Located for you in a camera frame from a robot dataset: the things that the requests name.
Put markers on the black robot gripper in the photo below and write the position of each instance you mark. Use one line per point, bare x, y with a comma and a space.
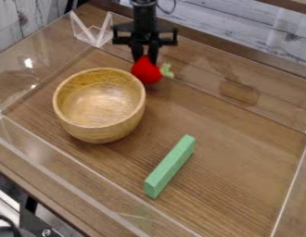
144, 30

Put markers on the red plush strawberry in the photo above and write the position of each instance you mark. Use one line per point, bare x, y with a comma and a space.
148, 72

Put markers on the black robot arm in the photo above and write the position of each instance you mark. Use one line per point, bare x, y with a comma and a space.
149, 2

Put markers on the wooden bowl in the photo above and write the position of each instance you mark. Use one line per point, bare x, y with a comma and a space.
99, 104

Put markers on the green rectangular block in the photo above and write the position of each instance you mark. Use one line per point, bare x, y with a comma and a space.
167, 169

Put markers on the black table leg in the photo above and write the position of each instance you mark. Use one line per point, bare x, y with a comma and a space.
30, 205

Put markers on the clear acrylic corner bracket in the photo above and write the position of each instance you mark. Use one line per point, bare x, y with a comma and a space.
93, 35

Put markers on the clear acrylic tray wall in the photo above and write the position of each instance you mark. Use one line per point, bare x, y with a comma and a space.
100, 208

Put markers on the black metal base plate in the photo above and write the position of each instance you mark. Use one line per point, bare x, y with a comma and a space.
34, 225

